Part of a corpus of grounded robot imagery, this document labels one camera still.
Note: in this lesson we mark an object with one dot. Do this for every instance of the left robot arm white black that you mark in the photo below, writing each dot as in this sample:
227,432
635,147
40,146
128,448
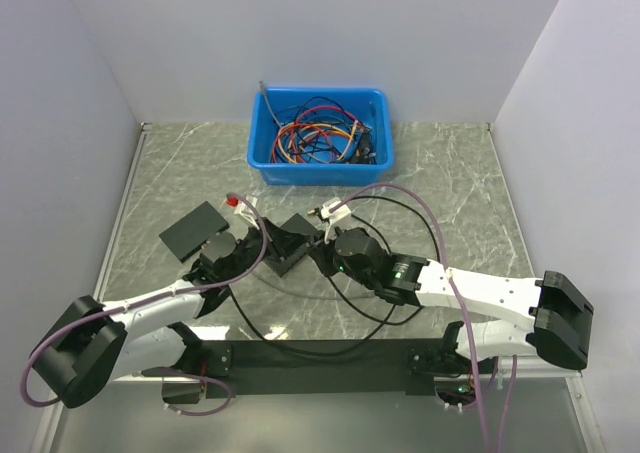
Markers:
93,343

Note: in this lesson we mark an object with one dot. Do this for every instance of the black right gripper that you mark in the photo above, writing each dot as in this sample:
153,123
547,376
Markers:
321,254

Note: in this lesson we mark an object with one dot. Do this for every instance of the blue plastic bin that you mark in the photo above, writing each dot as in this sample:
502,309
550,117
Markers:
320,136

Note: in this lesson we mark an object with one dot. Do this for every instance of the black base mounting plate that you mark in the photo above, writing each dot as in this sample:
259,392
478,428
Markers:
255,367

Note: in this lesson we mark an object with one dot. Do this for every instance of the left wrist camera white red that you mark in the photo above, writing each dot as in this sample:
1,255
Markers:
244,208

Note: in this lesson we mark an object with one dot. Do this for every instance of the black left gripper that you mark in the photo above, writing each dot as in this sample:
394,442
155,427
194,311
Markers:
257,232

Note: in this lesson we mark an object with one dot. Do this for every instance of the black cable teal plug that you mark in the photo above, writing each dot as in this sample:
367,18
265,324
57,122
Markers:
390,318

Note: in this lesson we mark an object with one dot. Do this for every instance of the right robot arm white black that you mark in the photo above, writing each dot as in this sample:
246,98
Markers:
547,317

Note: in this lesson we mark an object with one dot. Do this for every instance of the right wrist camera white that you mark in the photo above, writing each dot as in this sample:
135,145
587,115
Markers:
333,217

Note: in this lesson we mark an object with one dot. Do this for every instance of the black network switch box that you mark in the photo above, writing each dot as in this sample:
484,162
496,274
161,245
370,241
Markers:
186,236

